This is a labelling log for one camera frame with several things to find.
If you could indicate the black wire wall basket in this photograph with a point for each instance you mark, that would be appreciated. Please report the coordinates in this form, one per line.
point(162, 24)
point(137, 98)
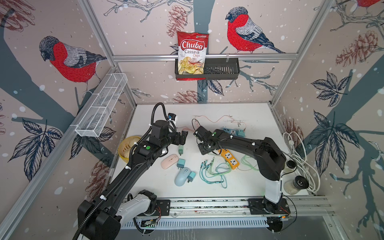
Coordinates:
point(214, 69)

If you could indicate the orange power strip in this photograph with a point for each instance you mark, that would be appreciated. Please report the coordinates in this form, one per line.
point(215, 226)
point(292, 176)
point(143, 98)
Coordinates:
point(229, 157)

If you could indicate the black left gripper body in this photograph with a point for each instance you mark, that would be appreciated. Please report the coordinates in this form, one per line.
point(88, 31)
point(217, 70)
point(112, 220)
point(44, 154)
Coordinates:
point(175, 139)

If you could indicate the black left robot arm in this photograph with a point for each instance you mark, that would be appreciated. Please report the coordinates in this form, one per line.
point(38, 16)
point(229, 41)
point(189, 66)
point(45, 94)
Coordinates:
point(132, 171)

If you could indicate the glass jar black lid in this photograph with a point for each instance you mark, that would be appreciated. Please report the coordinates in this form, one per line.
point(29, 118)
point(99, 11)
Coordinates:
point(290, 167)
point(292, 187)

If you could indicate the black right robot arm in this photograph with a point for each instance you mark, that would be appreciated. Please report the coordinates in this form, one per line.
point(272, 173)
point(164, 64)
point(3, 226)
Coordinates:
point(270, 159)

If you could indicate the light blue computer mouse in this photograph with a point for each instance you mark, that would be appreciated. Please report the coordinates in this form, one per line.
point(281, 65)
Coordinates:
point(182, 177)

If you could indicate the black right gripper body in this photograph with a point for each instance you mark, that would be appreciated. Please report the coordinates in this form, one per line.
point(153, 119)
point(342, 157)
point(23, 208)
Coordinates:
point(203, 149)

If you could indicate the right rear frame post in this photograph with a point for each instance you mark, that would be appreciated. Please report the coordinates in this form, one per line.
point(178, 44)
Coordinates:
point(314, 27)

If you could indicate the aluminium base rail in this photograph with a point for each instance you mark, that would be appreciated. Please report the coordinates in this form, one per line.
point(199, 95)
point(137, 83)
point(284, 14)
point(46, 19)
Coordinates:
point(234, 212)

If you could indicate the teal power strip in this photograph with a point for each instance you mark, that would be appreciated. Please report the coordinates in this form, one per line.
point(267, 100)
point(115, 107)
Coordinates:
point(234, 132)

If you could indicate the yellow bowl with buns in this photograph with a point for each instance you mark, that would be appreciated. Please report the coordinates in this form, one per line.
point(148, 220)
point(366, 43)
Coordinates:
point(125, 147)

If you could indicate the red Chuba cassava chips bag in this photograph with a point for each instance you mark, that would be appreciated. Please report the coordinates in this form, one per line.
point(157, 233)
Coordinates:
point(192, 51)

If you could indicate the white wire mesh shelf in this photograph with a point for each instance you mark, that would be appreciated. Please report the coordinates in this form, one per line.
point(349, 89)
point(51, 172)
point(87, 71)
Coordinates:
point(98, 113)

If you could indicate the aluminium frame corner post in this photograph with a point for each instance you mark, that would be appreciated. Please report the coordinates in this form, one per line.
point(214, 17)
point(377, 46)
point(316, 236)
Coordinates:
point(99, 34)

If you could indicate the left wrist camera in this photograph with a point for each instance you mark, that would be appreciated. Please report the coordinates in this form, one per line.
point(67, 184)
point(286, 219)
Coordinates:
point(172, 118)

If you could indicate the teal charger plug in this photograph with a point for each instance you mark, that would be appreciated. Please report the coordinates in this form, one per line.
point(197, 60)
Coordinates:
point(191, 177)
point(181, 163)

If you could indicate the flat pink computer mouse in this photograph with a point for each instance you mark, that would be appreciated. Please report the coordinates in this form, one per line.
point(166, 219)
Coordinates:
point(169, 161)

